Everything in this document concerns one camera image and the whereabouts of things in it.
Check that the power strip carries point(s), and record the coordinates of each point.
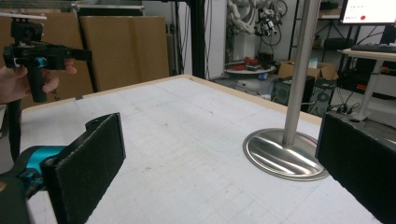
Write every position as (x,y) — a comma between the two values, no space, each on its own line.
(344,109)

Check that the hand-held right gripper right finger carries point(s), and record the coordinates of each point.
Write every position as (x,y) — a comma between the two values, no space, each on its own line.
(358,161)

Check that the round white pedestal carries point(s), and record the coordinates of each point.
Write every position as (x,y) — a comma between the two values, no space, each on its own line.
(250,77)

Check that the computer monitor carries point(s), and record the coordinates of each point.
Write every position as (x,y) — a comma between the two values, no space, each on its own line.
(370,11)

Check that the open cardboard box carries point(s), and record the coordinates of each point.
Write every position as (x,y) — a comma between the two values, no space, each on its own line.
(320,71)

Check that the black computer tower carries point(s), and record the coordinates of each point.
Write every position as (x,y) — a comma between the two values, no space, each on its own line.
(281,90)

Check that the black frame post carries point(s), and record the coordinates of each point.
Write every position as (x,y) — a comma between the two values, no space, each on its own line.
(197,37)

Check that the silver metal stand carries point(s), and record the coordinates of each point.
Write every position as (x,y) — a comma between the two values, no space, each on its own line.
(280,155)

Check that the white desk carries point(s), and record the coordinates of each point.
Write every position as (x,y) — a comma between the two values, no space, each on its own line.
(372,81)

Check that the brown cardboard panel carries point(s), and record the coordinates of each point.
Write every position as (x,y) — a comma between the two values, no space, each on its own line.
(124,49)

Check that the black keyboard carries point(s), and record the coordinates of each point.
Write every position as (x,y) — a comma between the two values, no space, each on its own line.
(373,48)

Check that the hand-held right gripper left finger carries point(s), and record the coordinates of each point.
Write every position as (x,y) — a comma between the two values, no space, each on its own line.
(84,168)

